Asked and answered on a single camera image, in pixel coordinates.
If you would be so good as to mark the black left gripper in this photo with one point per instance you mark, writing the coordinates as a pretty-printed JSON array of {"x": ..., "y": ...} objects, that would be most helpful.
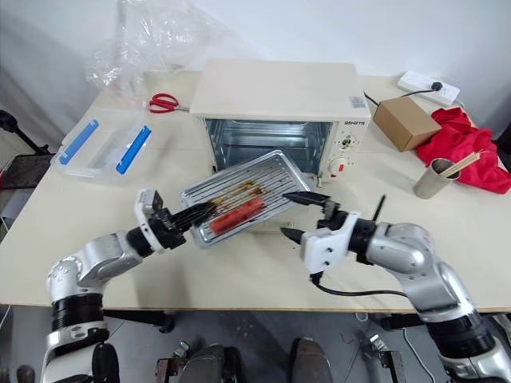
[{"x": 169, "y": 231}]

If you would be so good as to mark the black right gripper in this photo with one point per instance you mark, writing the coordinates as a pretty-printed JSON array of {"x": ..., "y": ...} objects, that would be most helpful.
[{"x": 331, "y": 217}]

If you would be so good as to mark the silver ribbed baking tray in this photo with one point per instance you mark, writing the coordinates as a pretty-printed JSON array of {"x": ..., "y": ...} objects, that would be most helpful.
[{"x": 247, "y": 179}]

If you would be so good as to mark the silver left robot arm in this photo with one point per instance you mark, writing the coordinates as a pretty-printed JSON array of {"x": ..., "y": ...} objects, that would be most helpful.
[{"x": 93, "y": 255}]

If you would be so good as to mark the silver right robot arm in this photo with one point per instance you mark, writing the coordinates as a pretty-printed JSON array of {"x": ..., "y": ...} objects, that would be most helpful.
[{"x": 415, "y": 255}]

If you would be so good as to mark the red sausage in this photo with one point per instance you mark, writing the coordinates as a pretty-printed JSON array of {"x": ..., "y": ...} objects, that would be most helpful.
[{"x": 237, "y": 215}]

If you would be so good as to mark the cream toaster oven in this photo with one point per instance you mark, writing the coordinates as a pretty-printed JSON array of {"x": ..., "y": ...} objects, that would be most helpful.
[{"x": 275, "y": 88}]

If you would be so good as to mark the clear container with blue clips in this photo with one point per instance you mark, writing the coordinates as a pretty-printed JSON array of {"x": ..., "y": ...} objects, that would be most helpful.
[{"x": 101, "y": 147}]

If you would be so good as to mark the steel cup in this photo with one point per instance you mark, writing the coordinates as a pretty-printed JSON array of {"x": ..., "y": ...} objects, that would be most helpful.
[{"x": 433, "y": 181}]

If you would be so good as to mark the brown cardboard box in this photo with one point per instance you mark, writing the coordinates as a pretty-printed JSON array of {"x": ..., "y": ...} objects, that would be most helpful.
[{"x": 403, "y": 119}]

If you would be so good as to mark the dark rounded shape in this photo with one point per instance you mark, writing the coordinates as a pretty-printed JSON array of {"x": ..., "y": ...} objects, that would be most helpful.
[
  {"x": 211, "y": 365},
  {"x": 309, "y": 361}
]

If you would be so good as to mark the bamboo skewer bundle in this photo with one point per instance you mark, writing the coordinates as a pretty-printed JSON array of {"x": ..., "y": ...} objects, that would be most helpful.
[{"x": 465, "y": 163}]

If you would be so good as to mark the clear plastic bag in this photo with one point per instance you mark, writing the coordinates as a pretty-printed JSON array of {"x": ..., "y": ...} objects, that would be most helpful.
[{"x": 131, "y": 52}]

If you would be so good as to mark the black mesh chair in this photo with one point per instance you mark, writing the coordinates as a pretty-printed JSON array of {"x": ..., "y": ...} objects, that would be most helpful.
[{"x": 24, "y": 169}]

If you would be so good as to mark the white power strip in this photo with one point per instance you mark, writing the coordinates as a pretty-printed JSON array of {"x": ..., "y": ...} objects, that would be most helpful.
[{"x": 419, "y": 81}]

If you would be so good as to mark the red cloth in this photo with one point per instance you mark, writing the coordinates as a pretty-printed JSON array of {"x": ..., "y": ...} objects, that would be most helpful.
[{"x": 475, "y": 155}]

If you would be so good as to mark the black stand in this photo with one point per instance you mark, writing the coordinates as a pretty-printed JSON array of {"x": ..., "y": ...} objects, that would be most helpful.
[{"x": 18, "y": 129}]

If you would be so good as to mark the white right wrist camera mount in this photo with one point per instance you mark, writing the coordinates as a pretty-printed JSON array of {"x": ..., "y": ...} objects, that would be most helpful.
[{"x": 325, "y": 245}]

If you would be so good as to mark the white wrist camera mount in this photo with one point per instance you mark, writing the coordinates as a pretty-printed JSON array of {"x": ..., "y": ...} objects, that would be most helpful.
[
  {"x": 143, "y": 217},
  {"x": 325, "y": 245}
]

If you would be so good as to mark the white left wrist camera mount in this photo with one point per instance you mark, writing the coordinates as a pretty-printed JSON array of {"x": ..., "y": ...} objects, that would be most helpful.
[{"x": 143, "y": 217}]

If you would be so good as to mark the rusty metal bracket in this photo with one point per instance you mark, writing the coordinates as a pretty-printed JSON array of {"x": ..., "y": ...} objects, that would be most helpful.
[
  {"x": 167, "y": 369},
  {"x": 385, "y": 361}
]

